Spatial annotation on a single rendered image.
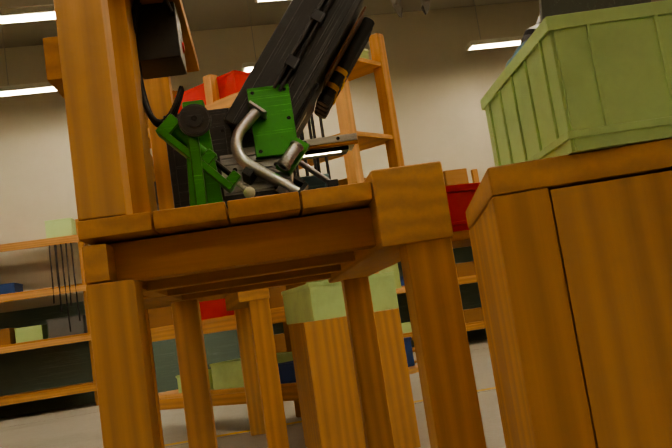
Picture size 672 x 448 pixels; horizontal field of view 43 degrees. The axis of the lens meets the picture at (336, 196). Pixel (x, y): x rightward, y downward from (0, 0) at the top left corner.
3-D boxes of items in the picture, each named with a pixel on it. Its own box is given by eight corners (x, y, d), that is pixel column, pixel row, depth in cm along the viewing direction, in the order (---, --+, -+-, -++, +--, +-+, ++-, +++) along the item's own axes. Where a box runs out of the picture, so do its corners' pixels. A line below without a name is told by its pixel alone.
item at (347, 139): (352, 154, 259) (351, 144, 259) (358, 143, 243) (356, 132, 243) (222, 171, 255) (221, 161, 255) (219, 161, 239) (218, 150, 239)
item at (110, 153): (194, 266, 308) (161, 7, 321) (126, 214, 161) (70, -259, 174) (169, 269, 307) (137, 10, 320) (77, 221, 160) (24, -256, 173)
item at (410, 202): (367, 277, 313) (360, 236, 315) (454, 236, 165) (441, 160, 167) (328, 283, 311) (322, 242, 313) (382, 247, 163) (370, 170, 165)
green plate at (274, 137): (299, 164, 235) (288, 98, 243) (299, 151, 227) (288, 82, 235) (258, 170, 234) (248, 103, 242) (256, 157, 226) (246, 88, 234)
